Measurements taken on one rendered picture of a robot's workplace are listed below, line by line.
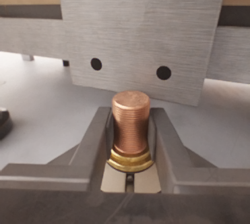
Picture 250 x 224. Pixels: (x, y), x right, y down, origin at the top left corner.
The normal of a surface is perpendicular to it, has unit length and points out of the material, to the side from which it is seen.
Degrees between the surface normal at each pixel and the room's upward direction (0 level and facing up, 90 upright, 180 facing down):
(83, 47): 90
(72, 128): 180
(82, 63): 90
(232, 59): 90
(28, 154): 180
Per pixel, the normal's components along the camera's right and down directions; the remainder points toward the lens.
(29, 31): -0.37, 0.45
